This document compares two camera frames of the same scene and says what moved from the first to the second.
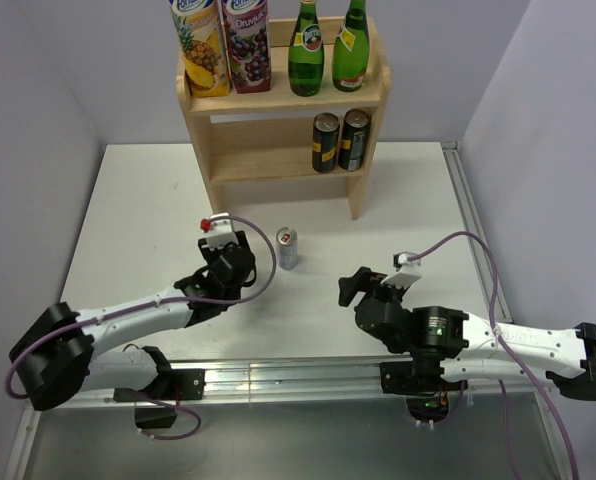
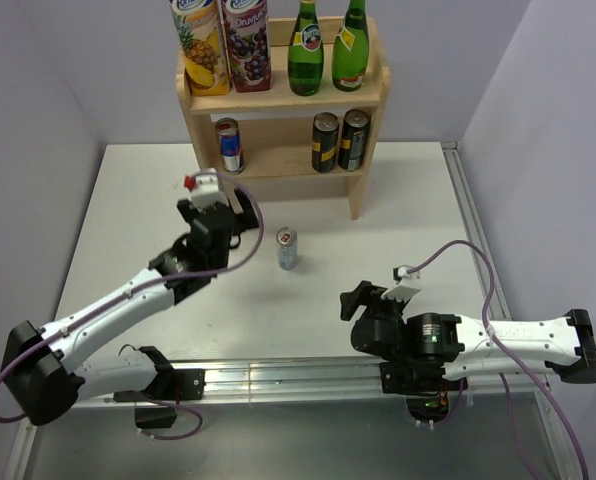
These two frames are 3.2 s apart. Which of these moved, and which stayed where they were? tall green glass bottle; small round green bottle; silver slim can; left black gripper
Moved: left black gripper
Stayed: tall green glass bottle; small round green bottle; silver slim can
